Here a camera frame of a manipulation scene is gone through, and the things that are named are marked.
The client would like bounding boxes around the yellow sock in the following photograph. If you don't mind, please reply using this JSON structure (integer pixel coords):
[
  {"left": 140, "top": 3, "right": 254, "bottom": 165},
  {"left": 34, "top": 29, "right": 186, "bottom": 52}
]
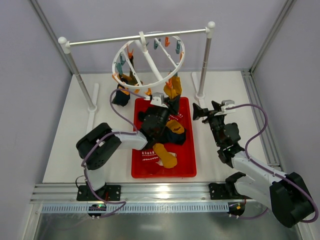
[{"left": 163, "top": 76, "right": 183, "bottom": 100}]

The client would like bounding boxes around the navy teal sock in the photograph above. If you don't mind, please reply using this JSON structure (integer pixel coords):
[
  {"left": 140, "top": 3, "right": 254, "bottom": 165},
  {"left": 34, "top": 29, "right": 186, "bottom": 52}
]
[{"left": 161, "top": 128, "right": 187, "bottom": 146}]

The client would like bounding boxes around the navy blue sock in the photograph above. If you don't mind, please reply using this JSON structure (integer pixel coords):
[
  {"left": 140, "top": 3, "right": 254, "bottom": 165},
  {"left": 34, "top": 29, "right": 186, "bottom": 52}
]
[{"left": 112, "top": 84, "right": 131, "bottom": 107}]

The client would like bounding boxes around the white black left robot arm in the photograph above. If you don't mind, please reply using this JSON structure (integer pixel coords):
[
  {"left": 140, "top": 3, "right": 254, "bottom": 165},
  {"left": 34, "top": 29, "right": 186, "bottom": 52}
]
[{"left": 76, "top": 93, "right": 181, "bottom": 191}]

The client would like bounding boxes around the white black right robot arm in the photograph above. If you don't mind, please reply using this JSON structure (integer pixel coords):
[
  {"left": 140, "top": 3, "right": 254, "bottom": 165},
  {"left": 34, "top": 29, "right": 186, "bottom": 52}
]
[{"left": 192, "top": 100, "right": 319, "bottom": 228}]

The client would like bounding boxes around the white round clip hanger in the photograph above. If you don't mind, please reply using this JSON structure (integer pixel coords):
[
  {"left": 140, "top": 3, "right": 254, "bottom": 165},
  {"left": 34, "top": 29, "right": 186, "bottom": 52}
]
[{"left": 111, "top": 31, "right": 186, "bottom": 90}]

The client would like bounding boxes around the white metal drying rack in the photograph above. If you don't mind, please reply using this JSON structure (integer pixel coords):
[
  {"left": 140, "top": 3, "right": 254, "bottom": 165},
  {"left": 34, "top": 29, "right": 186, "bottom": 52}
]
[{"left": 57, "top": 21, "right": 216, "bottom": 128}]

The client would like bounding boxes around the black sock in bin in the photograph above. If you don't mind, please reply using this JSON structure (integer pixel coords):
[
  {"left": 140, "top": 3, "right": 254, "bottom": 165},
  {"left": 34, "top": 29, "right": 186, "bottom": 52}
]
[{"left": 138, "top": 111, "right": 151, "bottom": 124}]

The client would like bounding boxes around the olive orange hanging sock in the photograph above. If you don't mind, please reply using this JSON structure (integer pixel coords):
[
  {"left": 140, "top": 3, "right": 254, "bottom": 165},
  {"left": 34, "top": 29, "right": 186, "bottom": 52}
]
[{"left": 118, "top": 70, "right": 139, "bottom": 86}]

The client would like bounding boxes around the red white patterned sock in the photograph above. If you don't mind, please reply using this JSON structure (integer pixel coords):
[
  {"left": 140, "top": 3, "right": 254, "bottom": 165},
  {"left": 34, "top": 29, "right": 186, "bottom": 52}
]
[{"left": 140, "top": 107, "right": 187, "bottom": 169}]

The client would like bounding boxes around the mustard sock in bin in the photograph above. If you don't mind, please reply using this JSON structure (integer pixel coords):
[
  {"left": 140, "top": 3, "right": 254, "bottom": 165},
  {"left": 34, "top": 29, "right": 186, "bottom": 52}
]
[{"left": 152, "top": 143, "right": 178, "bottom": 169}]

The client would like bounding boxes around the red plastic bin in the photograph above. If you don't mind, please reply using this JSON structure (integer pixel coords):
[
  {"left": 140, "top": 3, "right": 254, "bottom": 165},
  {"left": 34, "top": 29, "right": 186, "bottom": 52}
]
[{"left": 131, "top": 97, "right": 197, "bottom": 179}]

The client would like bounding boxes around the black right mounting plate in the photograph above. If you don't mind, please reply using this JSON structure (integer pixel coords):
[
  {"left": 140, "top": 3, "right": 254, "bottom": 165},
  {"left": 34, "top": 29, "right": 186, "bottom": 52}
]
[{"left": 208, "top": 182, "right": 250, "bottom": 200}]

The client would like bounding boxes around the black mounting plate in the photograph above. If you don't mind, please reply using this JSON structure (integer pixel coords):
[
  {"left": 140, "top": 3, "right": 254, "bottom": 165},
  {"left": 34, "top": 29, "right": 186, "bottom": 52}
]
[
  {"left": 208, "top": 182, "right": 250, "bottom": 200},
  {"left": 76, "top": 185, "right": 122, "bottom": 202}
]

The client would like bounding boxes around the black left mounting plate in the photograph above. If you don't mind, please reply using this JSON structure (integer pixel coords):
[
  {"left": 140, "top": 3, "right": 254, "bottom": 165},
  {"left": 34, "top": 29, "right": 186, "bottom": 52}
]
[{"left": 76, "top": 185, "right": 122, "bottom": 202}]

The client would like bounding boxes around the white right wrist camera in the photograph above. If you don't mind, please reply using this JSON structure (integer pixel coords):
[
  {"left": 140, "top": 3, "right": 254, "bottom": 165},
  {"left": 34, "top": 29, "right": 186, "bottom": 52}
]
[{"left": 220, "top": 100, "right": 236, "bottom": 115}]

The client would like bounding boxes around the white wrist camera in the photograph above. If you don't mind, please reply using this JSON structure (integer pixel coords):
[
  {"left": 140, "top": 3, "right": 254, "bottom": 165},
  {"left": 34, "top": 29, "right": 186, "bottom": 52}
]
[
  {"left": 149, "top": 92, "right": 167, "bottom": 108},
  {"left": 220, "top": 100, "right": 236, "bottom": 115}
]

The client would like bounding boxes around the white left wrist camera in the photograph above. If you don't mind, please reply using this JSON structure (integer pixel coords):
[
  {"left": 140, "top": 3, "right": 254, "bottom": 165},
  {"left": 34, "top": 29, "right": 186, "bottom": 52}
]
[{"left": 149, "top": 92, "right": 167, "bottom": 108}]

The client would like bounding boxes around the aluminium frame rail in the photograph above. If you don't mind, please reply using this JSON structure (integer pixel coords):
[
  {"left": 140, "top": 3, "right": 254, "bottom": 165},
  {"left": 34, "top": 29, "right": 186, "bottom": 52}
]
[{"left": 241, "top": 0, "right": 296, "bottom": 168}]

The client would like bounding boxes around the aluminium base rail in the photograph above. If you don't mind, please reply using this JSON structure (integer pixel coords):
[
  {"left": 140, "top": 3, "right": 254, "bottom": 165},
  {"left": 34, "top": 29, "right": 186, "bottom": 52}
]
[{"left": 31, "top": 181, "right": 276, "bottom": 204}]

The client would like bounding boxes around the white slotted cable duct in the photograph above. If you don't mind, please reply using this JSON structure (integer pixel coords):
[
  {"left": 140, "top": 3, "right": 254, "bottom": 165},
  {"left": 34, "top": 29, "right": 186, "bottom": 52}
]
[{"left": 41, "top": 202, "right": 229, "bottom": 214}]

